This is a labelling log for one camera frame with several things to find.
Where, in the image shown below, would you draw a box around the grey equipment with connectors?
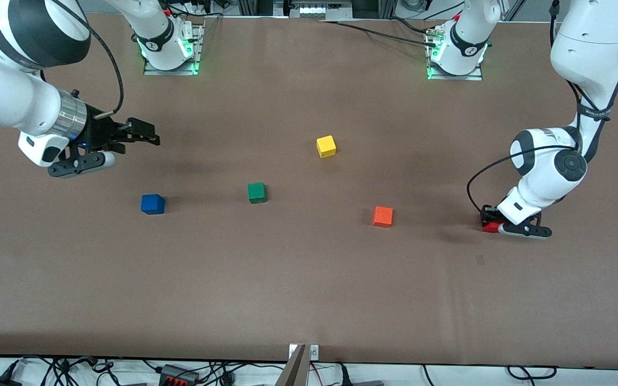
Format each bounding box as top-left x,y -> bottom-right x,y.
274,0 -> 352,21

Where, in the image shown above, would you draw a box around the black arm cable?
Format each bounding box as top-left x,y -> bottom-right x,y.
467,0 -> 618,212
54,0 -> 125,116

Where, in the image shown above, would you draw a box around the black cable on table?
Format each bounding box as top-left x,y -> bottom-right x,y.
320,20 -> 438,48

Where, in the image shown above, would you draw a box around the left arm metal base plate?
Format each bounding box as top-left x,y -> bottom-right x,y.
427,29 -> 484,81

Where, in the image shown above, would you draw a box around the black cable tangle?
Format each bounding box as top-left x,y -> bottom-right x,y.
0,355 -> 159,386

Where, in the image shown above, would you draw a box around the blue wooden block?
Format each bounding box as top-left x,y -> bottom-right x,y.
141,194 -> 166,215

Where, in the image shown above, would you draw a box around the yellow wooden block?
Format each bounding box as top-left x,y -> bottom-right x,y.
317,135 -> 337,159

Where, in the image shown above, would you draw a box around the black box orange connectors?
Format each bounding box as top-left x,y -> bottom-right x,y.
159,364 -> 200,386

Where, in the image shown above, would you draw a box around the white bracket plate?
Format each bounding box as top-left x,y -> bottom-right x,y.
289,344 -> 320,360

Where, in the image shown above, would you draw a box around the grey metal post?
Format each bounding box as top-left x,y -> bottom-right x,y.
276,344 -> 308,386

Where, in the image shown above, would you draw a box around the black looped cable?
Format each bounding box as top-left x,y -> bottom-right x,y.
506,365 -> 557,380

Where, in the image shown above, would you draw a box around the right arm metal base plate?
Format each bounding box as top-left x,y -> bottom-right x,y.
144,21 -> 203,76

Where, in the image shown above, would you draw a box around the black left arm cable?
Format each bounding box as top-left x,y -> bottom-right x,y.
467,0 -> 618,212

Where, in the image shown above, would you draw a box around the orange wooden block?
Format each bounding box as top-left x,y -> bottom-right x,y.
372,206 -> 394,228

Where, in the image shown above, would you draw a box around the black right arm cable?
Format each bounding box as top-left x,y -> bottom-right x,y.
54,0 -> 125,116

